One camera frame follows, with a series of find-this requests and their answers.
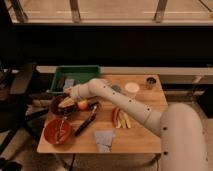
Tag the pale yellow strip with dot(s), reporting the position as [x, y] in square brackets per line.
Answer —
[119, 119]

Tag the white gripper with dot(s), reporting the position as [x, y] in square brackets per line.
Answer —
[77, 92]

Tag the orange bowl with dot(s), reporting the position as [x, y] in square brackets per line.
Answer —
[51, 132]

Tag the orange round fruit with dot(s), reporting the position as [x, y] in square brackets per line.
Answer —
[83, 105]

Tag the blue grey cup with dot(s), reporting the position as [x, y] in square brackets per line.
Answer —
[116, 88]

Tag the white paper cup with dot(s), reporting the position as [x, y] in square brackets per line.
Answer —
[132, 89]

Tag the black office chair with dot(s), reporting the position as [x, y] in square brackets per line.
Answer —
[13, 113]

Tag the black handled peeler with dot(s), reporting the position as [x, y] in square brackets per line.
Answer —
[92, 115]

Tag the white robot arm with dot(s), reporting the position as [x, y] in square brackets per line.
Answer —
[183, 144]

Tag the green plastic tray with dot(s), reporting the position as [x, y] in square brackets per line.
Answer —
[80, 73]

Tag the dark bowl of grapes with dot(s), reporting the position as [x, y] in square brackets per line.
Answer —
[61, 111]

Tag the small metal tin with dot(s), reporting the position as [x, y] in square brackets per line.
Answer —
[150, 82]

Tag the metal spoon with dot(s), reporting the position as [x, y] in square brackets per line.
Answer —
[60, 128]

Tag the dark brown block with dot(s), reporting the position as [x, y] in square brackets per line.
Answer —
[60, 83]

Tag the grey folded cloth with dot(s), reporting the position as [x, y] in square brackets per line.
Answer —
[104, 140]

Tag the grey sponge block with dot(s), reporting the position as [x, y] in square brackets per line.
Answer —
[68, 83]

